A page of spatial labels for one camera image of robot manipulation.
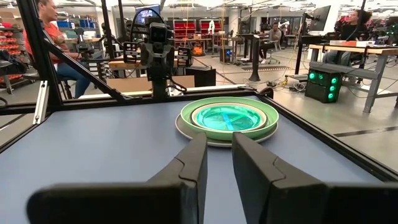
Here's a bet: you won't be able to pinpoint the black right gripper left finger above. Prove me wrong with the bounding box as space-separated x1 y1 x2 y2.
26 133 208 224

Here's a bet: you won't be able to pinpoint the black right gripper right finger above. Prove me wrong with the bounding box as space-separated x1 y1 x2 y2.
231 131 398 224

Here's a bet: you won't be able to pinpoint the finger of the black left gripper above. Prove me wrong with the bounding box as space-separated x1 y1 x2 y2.
123 41 140 65
177 46 193 68

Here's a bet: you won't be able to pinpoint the large green plastic plate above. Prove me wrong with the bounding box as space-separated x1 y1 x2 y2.
180 96 280 141

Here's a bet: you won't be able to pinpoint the white plastic plate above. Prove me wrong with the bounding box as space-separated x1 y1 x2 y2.
190 102 268 133

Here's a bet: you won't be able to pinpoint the small clear green plate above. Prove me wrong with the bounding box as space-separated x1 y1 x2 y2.
196 105 262 131

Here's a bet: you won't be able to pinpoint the orange tool bag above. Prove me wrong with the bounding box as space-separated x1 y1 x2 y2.
192 43 205 57

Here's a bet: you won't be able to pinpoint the red storage cabinet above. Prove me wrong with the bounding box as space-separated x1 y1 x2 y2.
173 20 197 40
198 19 223 35

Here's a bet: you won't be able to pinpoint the black case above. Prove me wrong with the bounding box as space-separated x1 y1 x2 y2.
185 67 217 88

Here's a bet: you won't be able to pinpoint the brown cardboard box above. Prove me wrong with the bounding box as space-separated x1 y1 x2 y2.
107 75 195 93

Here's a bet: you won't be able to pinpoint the monitor with blue screen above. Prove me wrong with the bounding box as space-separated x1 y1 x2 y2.
135 4 161 26

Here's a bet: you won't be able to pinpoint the person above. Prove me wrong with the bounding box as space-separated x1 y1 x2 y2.
259 22 282 65
23 0 91 99
323 9 374 66

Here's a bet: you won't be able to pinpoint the large grey plastic plate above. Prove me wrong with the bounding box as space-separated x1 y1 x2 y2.
175 113 279 148

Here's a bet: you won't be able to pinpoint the black computer tower green fans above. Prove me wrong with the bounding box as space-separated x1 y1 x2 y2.
304 67 342 104

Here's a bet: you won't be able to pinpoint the black bag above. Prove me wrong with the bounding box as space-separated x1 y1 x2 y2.
0 49 28 76

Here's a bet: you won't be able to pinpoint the red parts bin rack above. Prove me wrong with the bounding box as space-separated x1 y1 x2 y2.
0 29 24 82

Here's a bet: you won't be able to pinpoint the black computer monitor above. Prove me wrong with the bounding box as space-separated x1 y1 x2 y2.
307 5 332 32

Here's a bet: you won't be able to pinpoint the wooden workbench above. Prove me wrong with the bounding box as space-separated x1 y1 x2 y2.
307 43 398 113

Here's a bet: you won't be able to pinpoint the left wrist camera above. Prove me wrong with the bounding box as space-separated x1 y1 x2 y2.
148 21 170 44

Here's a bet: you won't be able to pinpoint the black pedestal post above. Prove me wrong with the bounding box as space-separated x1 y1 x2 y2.
248 34 262 82

